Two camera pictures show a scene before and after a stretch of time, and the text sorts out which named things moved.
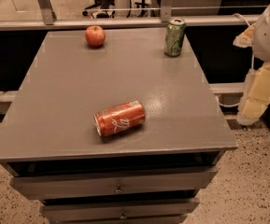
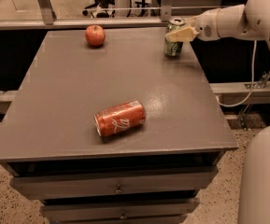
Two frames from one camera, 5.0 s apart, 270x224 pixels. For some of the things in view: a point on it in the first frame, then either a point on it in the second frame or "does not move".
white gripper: x=269 y=36 -> x=206 y=28
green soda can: x=175 y=34 does not move
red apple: x=95 y=35 does not move
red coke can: x=120 y=118 does not move
